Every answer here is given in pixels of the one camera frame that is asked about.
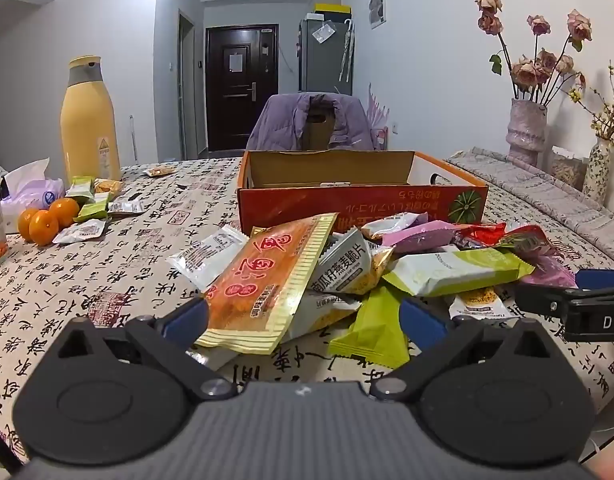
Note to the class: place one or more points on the yellow black box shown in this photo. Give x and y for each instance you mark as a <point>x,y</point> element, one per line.
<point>332,8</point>

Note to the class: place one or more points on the purple puffer jacket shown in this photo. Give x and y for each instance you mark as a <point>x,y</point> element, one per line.
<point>277,125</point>

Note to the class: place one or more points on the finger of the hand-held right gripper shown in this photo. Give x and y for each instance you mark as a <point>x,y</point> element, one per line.
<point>542,296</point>
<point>602,279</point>

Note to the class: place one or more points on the white blue-print snack packet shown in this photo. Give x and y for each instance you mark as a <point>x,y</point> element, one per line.
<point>202,257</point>

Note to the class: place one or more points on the grey side door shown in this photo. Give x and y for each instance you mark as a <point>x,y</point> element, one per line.
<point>187,90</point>

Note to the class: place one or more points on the green white long packet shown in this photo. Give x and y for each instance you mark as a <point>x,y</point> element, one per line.
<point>452,270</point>

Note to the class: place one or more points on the orange cardboard box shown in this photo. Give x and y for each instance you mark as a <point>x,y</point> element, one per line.
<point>297,205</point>

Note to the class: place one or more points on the lime green snack packet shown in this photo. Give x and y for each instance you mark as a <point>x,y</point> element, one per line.
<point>372,330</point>

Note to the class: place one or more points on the purple tissue pack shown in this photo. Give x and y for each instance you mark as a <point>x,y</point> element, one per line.
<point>32,192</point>

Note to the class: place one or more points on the dark brown entrance door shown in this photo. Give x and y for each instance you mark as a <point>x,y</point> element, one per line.
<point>237,110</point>

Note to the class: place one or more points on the wooden chair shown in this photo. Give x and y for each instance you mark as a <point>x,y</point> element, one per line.
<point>317,132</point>

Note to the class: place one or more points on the small white snack packet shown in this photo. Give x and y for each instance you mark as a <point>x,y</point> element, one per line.
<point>387,222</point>

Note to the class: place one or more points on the glass jar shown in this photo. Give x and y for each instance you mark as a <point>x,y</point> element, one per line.
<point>567,172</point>

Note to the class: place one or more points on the grey pink quilt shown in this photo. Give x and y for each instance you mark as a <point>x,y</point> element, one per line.
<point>537,195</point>

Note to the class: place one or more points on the clear plastic pouch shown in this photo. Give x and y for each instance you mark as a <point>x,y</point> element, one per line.
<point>323,33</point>

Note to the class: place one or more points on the white oat crisp packet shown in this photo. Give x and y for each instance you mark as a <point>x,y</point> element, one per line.
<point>344,265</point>

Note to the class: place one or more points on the white folded umbrella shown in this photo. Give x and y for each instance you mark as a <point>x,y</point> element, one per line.
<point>346,50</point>

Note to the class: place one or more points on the dark red snack packet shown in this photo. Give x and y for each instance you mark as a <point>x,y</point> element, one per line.
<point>532,242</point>

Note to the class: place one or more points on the wall poster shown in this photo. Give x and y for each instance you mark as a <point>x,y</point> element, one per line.
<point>377,7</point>

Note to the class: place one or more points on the pink ribbed vase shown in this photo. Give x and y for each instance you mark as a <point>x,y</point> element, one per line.
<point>524,130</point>

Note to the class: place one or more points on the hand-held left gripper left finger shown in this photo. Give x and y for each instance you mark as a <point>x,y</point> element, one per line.
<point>187,317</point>

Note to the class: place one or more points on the large orange snack packet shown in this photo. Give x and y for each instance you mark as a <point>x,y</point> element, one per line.
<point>267,285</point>

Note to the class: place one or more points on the yellow blossom branches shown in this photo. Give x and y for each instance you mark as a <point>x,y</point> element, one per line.
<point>612,115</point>

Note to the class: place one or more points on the white red-print snack packet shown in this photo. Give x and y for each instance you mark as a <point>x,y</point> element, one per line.
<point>79,231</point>
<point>124,206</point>

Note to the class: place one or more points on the grey refrigerator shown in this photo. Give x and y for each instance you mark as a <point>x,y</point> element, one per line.
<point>317,65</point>

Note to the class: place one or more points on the speckled white vase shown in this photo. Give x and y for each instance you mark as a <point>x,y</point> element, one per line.
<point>597,175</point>

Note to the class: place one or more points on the yellow thermos bottle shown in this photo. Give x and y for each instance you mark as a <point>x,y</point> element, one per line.
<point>89,130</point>

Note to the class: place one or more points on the dried pink rose bouquet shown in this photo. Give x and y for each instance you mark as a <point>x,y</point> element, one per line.
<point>532,67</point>

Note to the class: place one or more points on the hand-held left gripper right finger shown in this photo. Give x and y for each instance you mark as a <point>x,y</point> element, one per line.
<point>422,322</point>

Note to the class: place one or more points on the white yellow snack packet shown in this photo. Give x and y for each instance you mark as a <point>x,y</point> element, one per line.
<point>479,302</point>

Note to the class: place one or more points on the pink feather wall decoration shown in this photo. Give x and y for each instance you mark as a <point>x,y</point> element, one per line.
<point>379,110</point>

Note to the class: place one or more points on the purple snack packet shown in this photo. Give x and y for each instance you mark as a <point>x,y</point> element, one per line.
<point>552,272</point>

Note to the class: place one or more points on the small orange cracker packet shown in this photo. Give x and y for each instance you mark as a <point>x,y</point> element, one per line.
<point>159,171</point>

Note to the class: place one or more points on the white mop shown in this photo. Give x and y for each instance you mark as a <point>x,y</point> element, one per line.
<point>132,140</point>

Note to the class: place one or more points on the clear round cracker packet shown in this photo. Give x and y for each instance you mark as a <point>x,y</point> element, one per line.
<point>107,187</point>

